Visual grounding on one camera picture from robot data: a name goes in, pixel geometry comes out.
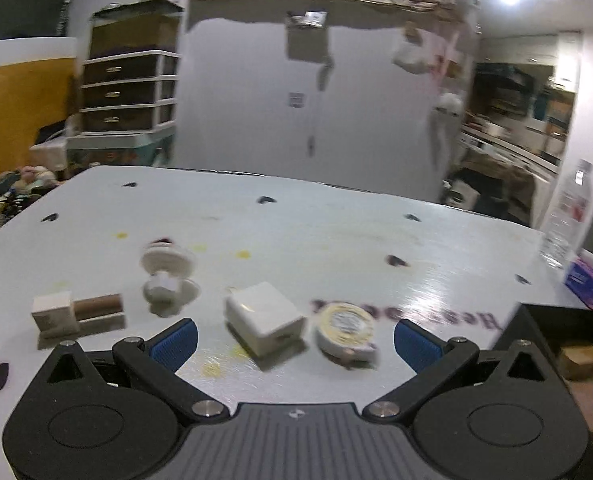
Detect pile of small toys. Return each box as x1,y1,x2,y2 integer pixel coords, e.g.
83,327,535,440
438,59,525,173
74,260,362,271
0,164,73,243

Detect teal patterned cabinet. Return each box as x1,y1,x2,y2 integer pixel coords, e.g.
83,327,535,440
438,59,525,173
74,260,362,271
65,127,177,168

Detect white charger cube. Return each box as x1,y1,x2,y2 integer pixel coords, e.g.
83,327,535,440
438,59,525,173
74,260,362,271
224,281,308,362

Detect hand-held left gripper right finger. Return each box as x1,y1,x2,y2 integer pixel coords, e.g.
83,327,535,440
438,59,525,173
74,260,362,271
361,319,562,422

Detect wooden block with clear clips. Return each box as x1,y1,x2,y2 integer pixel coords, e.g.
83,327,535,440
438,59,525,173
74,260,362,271
555,342,593,382

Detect white hanging bag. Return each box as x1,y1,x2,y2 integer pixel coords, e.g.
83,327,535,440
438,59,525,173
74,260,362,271
391,35,438,74

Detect black box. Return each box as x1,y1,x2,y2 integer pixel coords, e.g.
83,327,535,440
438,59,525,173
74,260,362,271
493,303,593,480

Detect white kitchen cabinets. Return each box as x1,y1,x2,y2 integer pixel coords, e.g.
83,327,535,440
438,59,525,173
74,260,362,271
481,30,583,93

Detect white small appliance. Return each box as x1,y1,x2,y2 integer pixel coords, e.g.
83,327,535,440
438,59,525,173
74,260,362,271
29,120,77,168

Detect purple tissue pack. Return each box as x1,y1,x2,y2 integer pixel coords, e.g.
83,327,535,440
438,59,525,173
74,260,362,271
563,255,593,312

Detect glass fish tank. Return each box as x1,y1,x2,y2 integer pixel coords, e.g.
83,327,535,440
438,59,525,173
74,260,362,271
88,1,185,59

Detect white spool holder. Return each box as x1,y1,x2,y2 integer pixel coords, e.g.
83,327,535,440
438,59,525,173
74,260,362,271
140,242,201,319

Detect white and brown block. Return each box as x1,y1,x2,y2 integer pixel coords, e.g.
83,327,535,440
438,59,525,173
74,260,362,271
31,291,126,349

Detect white plush toy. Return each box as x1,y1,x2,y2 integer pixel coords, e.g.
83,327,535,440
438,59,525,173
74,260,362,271
433,91,466,119

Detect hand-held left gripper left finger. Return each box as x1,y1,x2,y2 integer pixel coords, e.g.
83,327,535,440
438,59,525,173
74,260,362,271
28,318,230,423

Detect clear water bottle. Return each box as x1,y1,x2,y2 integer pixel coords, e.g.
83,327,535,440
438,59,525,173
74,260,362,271
539,158,593,272

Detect clear wall shelf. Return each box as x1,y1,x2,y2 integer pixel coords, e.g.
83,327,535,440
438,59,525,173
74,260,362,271
285,9,328,29

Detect hanging wall cord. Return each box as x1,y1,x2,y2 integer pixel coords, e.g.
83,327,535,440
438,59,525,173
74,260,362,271
307,57,335,156

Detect dark plastic drawer unit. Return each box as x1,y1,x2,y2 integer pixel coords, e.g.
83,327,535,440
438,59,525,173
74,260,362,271
78,50,180,137

